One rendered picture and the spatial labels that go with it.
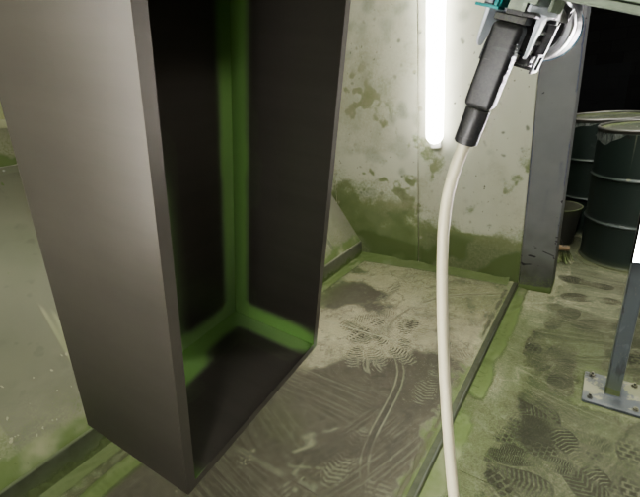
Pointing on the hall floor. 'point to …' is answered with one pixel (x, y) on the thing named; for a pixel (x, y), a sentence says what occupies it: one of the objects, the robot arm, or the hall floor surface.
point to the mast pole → (626, 327)
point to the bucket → (570, 221)
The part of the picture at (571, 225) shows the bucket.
